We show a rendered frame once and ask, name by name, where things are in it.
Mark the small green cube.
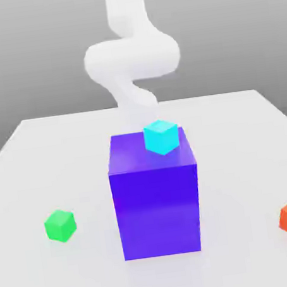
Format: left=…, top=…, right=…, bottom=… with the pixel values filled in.
left=42, top=207, right=79, bottom=245

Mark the large purple box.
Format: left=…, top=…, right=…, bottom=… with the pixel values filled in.
left=102, top=125, right=209, bottom=263

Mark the small cyan cube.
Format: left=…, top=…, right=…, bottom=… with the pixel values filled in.
left=142, top=117, right=182, bottom=158

